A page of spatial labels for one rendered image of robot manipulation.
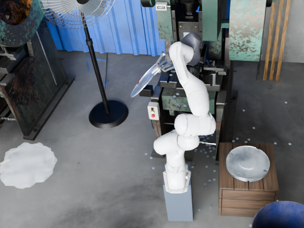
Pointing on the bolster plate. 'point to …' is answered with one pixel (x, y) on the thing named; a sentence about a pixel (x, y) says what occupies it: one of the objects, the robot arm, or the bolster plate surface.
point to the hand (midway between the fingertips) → (156, 70)
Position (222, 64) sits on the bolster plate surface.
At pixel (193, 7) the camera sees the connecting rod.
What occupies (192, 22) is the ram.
